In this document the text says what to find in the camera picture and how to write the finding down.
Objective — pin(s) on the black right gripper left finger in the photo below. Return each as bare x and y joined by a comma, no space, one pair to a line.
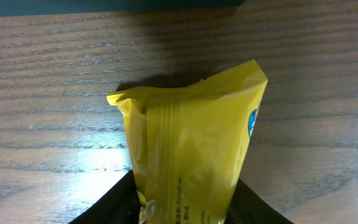
120,205

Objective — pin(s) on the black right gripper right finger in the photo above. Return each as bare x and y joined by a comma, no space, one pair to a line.
247,207

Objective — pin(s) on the yellow snack packet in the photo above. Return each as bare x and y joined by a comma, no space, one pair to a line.
187,145

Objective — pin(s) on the black gift box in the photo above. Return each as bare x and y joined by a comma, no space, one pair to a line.
45,7

